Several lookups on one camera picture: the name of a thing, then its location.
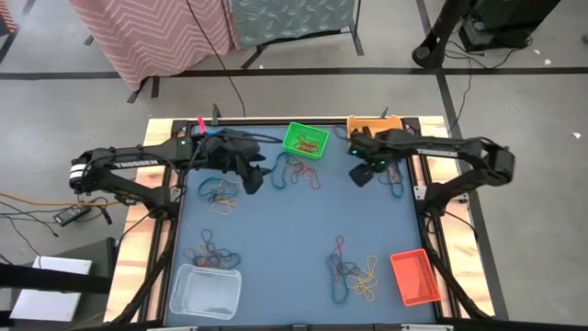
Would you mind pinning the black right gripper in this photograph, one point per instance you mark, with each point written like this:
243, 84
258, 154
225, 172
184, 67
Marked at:
372, 149

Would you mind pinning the white metal bracket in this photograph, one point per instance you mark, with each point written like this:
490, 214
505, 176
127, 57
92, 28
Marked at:
174, 328
419, 193
427, 327

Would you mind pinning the black power adapter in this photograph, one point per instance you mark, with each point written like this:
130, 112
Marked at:
72, 216

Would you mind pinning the white flat panel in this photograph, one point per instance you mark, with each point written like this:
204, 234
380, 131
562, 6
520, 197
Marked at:
46, 305

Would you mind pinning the small black post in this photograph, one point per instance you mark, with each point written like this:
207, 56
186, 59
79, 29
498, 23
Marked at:
385, 113
216, 115

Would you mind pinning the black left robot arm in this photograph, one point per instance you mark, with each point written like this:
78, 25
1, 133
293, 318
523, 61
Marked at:
138, 163

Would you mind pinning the red orange plastic basket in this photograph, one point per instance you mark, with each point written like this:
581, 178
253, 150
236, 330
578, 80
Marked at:
415, 278

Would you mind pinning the blue grey table mat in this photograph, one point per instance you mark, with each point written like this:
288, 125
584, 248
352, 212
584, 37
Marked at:
285, 230

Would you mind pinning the pink chevron cloth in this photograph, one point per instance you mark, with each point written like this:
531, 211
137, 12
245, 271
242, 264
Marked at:
156, 37

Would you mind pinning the yellow bands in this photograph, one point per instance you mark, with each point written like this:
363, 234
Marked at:
307, 148

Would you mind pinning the yellow orange plastic basket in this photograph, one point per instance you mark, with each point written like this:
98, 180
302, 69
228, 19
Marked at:
381, 123

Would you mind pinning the rubber band pile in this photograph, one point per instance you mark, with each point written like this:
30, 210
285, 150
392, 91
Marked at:
234, 262
287, 158

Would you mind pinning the pink tag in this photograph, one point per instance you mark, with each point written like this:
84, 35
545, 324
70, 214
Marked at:
201, 125

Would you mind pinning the clear plastic container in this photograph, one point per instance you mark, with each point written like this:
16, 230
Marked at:
202, 299

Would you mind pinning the black aluminium table frame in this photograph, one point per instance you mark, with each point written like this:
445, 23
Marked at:
164, 285

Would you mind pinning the black side table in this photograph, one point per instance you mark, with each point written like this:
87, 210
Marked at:
98, 257

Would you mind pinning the green leaf-print cloth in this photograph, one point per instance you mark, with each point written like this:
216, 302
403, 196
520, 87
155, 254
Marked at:
294, 18

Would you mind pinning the green plastic basket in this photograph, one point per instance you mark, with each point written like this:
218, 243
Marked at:
317, 133

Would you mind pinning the black equipment box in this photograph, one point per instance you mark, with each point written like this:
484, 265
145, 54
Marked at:
505, 23

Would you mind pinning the black metal cloth rack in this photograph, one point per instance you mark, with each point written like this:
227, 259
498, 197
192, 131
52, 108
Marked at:
357, 43
155, 87

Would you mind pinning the red striped object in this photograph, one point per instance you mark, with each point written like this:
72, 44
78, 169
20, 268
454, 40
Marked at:
7, 16

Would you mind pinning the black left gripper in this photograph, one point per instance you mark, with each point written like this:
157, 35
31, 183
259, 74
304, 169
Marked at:
229, 149

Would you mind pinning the black stand post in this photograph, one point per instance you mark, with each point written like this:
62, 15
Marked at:
429, 50

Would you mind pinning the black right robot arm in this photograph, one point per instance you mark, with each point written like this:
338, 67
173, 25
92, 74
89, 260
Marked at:
441, 149

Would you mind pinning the dark navy rubber band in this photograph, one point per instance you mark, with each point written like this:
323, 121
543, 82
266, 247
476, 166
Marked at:
202, 239
356, 266

